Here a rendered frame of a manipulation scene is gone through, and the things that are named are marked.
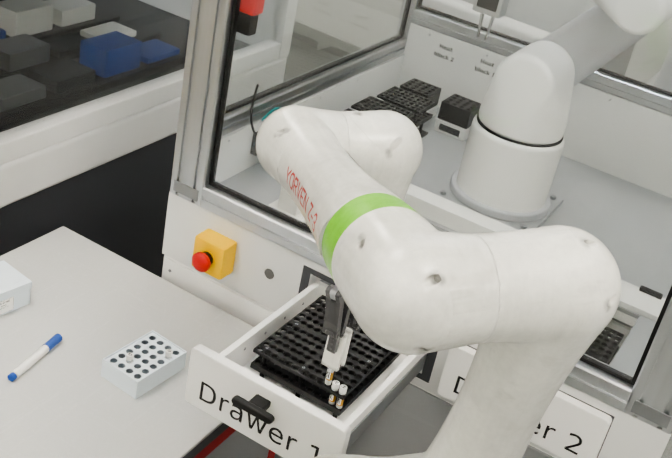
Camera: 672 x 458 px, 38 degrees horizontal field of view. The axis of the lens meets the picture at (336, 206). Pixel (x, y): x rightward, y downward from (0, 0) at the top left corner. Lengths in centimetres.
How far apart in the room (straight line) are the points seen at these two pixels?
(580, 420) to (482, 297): 78
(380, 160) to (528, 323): 43
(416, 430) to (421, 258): 97
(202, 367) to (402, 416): 45
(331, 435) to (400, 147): 45
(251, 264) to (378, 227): 95
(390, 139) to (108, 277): 86
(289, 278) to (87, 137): 64
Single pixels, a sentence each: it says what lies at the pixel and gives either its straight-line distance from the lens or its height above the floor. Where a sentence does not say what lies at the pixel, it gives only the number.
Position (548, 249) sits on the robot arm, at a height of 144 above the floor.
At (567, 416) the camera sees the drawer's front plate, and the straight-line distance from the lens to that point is 169.
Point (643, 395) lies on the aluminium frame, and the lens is 166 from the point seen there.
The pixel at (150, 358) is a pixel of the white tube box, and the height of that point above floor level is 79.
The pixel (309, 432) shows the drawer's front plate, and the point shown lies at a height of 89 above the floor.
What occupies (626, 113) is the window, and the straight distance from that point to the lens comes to 149.
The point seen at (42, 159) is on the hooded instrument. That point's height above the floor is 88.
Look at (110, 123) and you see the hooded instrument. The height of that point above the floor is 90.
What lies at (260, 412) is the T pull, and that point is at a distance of 150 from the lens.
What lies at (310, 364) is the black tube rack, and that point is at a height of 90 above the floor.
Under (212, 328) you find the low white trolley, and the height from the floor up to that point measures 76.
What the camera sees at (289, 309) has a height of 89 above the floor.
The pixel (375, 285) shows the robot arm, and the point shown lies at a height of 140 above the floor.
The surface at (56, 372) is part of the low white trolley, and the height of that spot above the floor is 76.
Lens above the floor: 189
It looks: 28 degrees down
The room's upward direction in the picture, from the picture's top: 12 degrees clockwise
